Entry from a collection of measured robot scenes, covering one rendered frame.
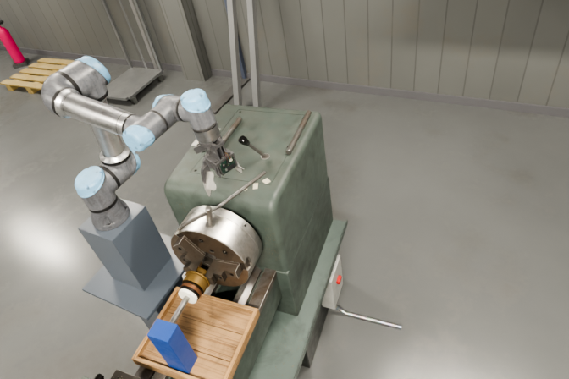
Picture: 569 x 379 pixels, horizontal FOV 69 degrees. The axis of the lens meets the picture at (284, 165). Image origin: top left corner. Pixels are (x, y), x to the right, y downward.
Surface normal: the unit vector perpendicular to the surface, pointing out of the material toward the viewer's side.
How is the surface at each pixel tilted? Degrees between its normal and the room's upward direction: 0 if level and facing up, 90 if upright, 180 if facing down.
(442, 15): 90
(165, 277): 0
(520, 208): 0
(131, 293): 0
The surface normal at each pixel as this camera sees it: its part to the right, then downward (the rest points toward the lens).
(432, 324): -0.14, -0.76
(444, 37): -0.44, 0.63
